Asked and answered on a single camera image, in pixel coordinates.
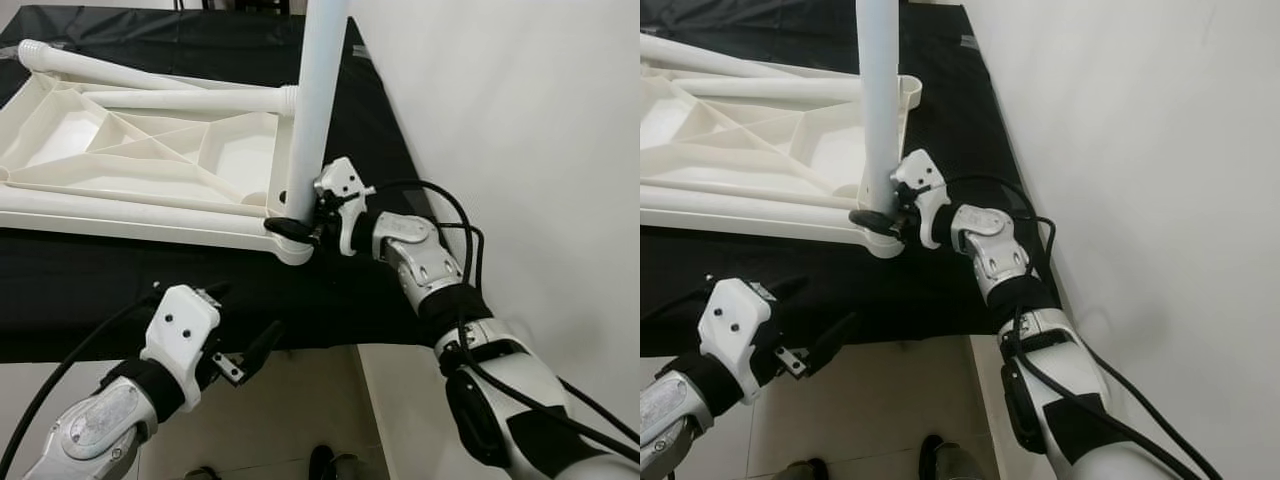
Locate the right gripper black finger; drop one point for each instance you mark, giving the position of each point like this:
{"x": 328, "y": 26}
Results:
{"x": 290, "y": 228}
{"x": 872, "y": 220}

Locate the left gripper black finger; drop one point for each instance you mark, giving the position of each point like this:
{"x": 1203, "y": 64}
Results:
{"x": 265, "y": 340}
{"x": 215, "y": 290}
{"x": 785, "y": 286}
{"x": 832, "y": 337}

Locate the black tablecloth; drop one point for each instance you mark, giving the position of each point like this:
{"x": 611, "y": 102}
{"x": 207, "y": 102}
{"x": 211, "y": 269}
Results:
{"x": 330, "y": 300}
{"x": 900, "y": 300}

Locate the grey tape piece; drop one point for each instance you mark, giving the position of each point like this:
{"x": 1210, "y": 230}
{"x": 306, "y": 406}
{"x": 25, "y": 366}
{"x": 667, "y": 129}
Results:
{"x": 968, "y": 42}
{"x": 361, "y": 50}

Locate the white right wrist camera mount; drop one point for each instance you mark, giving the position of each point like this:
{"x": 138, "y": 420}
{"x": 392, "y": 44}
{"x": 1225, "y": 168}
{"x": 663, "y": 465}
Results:
{"x": 340, "y": 180}
{"x": 915, "y": 172}

